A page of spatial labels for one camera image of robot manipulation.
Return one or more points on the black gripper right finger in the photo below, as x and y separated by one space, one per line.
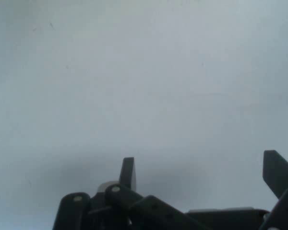
276 175

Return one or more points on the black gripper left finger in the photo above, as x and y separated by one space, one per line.
124 201

